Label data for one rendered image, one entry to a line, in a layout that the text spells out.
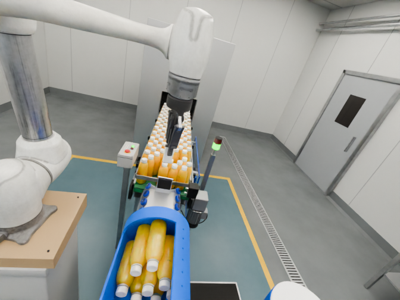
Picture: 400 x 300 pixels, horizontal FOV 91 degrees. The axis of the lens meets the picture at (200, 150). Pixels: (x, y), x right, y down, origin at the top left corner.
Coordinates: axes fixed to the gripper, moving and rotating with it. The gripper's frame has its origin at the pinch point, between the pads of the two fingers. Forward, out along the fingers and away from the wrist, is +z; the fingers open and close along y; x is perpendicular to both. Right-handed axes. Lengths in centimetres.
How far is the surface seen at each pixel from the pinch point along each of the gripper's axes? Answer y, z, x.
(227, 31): -434, -67, 203
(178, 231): 9.3, 29.3, 7.6
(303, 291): 33, 47, 63
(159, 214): 2.3, 27.3, 0.9
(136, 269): 16.6, 38.1, -7.5
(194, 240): -66, 154, 69
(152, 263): 17.9, 33.7, -2.7
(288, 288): 31, 47, 57
